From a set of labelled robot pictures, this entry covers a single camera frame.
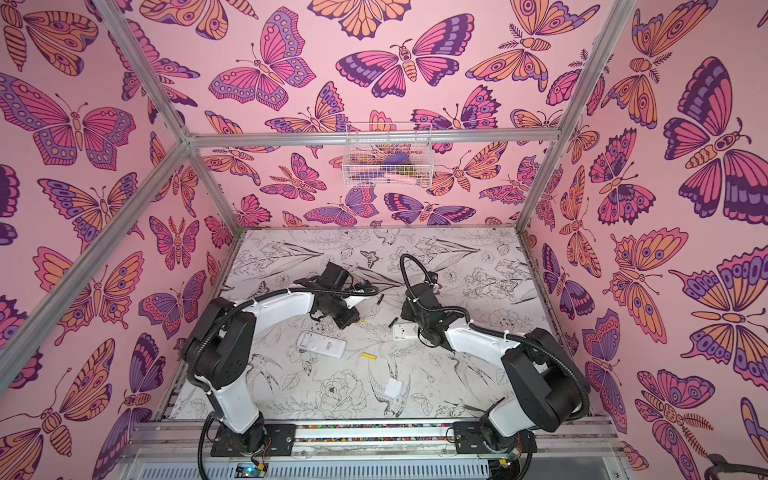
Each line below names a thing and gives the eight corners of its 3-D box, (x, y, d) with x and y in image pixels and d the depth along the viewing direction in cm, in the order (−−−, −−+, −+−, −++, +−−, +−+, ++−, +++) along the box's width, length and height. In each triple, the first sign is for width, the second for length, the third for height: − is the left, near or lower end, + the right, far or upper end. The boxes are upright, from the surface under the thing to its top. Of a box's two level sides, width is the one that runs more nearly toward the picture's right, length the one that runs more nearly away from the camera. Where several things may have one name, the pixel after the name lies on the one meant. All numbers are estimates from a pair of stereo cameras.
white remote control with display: (294, 348, 92) (292, 345, 90) (301, 332, 95) (300, 329, 93) (342, 359, 89) (341, 357, 88) (347, 343, 92) (347, 340, 91)
